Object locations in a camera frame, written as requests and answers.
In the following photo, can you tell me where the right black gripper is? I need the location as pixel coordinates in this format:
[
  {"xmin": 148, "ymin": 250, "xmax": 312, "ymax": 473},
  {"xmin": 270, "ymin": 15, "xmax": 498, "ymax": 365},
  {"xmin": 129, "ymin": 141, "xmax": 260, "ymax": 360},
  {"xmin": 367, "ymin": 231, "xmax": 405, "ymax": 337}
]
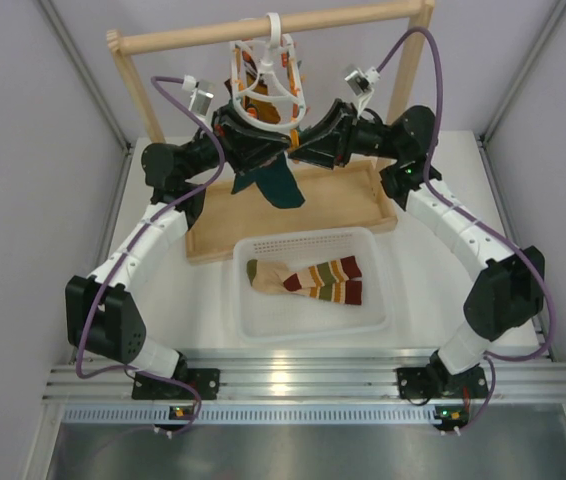
[{"xmin": 289, "ymin": 100, "xmax": 404, "ymax": 171}]

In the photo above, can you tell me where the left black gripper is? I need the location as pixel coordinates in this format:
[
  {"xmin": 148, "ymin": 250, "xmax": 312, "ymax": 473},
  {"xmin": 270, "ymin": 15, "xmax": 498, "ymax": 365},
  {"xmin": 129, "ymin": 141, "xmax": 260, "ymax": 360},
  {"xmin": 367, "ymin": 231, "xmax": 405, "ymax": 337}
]
[{"xmin": 181, "ymin": 104, "xmax": 291, "ymax": 180}]

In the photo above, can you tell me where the orange clothes peg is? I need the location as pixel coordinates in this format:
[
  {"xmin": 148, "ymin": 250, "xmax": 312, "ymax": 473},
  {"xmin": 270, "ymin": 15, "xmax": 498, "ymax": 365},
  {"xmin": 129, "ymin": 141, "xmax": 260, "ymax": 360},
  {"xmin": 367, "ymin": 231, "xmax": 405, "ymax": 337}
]
[{"xmin": 288, "ymin": 128, "xmax": 300, "ymax": 152}]

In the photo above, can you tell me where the teal sock with reindeer patch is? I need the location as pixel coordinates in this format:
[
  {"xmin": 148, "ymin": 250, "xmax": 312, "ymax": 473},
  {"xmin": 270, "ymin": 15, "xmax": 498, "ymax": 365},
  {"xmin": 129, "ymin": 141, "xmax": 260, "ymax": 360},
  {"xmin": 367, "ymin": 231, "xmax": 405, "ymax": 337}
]
[{"xmin": 255, "ymin": 154, "xmax": 305, "ymax": 209}]

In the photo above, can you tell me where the white plastic clip hanger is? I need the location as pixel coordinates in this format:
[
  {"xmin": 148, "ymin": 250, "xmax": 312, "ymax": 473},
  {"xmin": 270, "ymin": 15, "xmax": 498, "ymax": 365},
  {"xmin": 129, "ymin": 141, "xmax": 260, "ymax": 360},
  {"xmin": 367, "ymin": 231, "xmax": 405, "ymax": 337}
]
[{"xmin": 229, "ymin": 12, "xmax": 307, "ymax": 133}]

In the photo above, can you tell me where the striped sock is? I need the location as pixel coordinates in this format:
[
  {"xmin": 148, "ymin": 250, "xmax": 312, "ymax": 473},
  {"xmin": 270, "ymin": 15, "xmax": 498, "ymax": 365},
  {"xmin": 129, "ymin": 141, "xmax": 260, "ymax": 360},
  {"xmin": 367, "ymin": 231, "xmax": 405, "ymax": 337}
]
[
  {"xmin": 298, "ymin": 280, "xmax": 363, "ymax": 306},
  {"xmin": 246, "ymin": 256, "xmax": 362, "ymax": 295}
]

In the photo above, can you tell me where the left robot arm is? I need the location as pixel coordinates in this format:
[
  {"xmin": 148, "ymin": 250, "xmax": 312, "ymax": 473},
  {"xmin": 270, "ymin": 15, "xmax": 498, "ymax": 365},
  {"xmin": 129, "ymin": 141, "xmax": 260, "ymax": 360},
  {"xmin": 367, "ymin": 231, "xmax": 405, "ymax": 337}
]
[{"xmin": 65, "ymin": 105, "xmax": 291, "ymax": 397}]

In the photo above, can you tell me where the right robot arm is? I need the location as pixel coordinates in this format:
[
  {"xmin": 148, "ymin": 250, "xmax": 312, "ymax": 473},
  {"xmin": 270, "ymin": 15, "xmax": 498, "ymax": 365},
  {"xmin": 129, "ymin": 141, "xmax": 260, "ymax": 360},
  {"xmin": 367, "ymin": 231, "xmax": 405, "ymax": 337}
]
[{"xmin": 291, "ymin": 100, "xmax": 545, "ymax": 406}]

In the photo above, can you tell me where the mustard sock left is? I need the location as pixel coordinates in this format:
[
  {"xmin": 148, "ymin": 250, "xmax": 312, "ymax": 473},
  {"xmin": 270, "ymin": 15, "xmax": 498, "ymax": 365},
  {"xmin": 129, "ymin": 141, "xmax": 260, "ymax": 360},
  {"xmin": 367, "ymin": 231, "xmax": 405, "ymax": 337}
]
[{"xmin": 243, "ymin": 73, "xmax": 281, "ymax": 124}]

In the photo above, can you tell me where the white plastic basket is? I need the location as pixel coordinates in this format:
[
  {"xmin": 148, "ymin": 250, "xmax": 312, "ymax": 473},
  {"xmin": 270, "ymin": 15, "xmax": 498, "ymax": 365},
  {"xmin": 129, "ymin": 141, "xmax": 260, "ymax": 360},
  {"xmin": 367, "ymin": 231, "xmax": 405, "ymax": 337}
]
[{"xmin": 230, "ymin": 227, "xmax": 395, "ymax": 343}]

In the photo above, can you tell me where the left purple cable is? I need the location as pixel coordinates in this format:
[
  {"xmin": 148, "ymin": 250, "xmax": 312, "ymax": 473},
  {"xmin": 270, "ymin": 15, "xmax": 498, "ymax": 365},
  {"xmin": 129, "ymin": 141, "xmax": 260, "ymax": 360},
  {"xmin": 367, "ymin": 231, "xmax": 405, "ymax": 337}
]
[{"xmin": 74, "ymin": 74, "xmax": 226, "ymax": 435}]

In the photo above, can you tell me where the purple cable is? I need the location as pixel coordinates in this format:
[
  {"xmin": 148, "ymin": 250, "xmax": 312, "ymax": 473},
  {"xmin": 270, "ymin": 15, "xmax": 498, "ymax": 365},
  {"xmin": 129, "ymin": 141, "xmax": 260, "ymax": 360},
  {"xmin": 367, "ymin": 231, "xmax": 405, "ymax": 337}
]
[
  {"xmin": 372, "ymin": 26, "xmax": 559, "ymax": 435},
  {"xmin": 74, "ymin": 74, "xmax": 226, "ymax": 435}
]

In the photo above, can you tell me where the wooden hanger rack frame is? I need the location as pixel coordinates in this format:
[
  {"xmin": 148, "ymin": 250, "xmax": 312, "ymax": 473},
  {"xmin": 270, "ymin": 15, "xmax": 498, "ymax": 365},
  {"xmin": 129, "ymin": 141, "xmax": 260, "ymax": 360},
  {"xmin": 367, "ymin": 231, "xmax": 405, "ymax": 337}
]
[{"xmin": 107, "ymin": 1, "xmax": 419, "ymax": 263}]

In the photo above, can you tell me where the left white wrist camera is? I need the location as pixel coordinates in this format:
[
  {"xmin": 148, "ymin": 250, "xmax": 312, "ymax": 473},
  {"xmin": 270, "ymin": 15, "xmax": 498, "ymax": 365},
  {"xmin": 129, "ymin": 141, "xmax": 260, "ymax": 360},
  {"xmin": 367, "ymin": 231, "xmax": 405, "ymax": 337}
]
[{"xmin": 182, "ymin": 75, "xmax": 215, "ymax": 120}]

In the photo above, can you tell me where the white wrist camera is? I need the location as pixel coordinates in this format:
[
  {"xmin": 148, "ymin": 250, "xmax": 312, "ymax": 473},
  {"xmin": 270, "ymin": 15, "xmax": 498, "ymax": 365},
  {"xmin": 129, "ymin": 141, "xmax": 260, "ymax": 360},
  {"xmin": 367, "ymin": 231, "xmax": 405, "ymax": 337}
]
[
  {"xmin": 182, "ymin": 75, "xmax": 215, "ymax": 120},
  {"xmin": 344, "ymin": 64, "xmax": 380, "ymax": 114}
]

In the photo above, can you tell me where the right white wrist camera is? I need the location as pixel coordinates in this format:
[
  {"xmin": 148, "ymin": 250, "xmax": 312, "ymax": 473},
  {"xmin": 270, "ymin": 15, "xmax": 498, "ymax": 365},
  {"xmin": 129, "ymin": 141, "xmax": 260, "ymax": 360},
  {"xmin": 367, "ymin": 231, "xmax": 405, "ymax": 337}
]
[{"xmin": 344, "ymin": 64, "xmax": 380, "ymax": 114}]

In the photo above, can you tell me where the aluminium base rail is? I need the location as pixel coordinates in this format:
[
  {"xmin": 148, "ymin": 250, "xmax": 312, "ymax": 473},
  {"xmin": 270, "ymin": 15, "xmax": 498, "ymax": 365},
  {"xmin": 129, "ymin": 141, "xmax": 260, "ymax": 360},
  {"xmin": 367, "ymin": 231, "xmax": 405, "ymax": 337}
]
[{"xmin": 42, "ymin": 351, "xmax": 566, "ymax": 425}]

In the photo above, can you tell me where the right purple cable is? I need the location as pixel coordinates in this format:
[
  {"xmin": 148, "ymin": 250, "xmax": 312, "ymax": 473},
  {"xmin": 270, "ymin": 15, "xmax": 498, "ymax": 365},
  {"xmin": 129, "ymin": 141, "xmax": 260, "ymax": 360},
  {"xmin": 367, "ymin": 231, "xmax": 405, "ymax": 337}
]
[{"xmin": 372, "ymin": 26, "xmax": 559, "ymax": 435}]

